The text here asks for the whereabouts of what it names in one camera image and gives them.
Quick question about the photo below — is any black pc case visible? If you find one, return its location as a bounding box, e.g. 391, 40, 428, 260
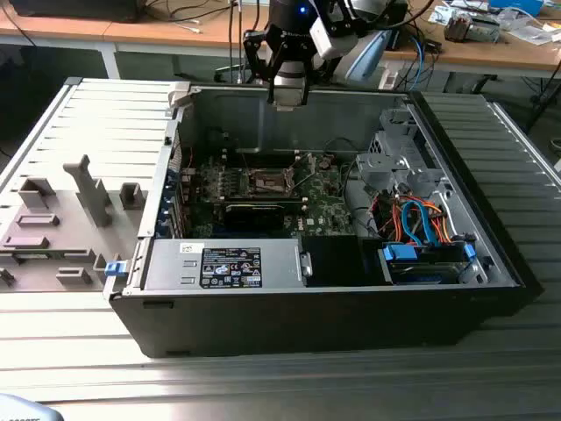
103, 77, 544, 359

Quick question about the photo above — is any copper fin cpu cooler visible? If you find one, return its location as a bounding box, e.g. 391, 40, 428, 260
444, 11, 471, 44

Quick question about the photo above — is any blue box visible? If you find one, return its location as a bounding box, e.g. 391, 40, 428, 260
488, 0, 545, 17

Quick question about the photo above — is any red wire bundle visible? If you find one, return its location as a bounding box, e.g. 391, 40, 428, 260
375, 196, 407, 240

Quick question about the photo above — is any black device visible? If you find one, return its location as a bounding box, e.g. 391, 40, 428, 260
8, 0, 142, 24

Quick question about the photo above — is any cpu socket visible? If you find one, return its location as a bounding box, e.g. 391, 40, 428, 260
247, 166, 293, 196

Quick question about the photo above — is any orange wire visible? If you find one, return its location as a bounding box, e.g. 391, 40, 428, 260
423, 201, 455, 245

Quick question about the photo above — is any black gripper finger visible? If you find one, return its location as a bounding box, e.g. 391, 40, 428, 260
243, 29, 278, 105
301, 54, 345, 107

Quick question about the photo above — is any blue wire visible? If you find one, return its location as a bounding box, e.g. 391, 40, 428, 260
401, 199, 436, 246

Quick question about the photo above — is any grey rounded device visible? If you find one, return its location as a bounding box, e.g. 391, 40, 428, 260
0, 393, 59, 421

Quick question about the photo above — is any black graphics card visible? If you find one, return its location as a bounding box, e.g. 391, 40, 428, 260
223, 202, 287, 232

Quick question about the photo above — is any silver power supply black label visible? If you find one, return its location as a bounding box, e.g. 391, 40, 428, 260
140, 238, 307, 293

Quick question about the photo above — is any hard disk in blue carrier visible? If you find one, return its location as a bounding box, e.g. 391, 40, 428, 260
377, 240, 478, 287

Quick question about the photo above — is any silver metal drive cage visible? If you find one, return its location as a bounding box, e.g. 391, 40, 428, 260
354, 107, 444, 195

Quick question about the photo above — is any grey optical drive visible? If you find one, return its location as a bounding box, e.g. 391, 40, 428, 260
467, 15, 503, 44

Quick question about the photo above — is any thin metal locking lever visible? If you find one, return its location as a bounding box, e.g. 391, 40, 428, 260
235, 139, 253, 175

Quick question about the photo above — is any clear plastic bag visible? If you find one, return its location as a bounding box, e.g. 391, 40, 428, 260
510, 24, 561, 46

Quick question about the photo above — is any grey parts rack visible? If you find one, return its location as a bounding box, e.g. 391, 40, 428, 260
0, 153, 149, 294

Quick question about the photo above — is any blue network cable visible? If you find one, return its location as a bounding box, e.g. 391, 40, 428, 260
409, 34, 430, 92

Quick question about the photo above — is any black hanging cable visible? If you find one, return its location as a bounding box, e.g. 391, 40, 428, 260
226, 0, 246, 84

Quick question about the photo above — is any green RAM stick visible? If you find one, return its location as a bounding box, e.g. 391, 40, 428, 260
224, 197, 304, 209

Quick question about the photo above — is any white camera with black bracket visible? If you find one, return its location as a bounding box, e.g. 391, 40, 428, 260
309, 19, 359, 61

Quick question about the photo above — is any black box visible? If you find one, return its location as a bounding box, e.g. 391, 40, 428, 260
385, 2, 409, 52

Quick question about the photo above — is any wooden desk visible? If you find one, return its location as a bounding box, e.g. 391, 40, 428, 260
0, 0, 561, 80

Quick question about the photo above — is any silver cpu green rim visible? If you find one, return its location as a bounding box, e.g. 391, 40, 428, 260
273, 86, 304, 111

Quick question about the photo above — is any green motherboard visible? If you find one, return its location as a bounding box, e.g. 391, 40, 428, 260
181, 151, 357, 240

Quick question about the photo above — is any thin black loop wire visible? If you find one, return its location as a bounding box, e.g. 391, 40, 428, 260
324, 137, 357, 160

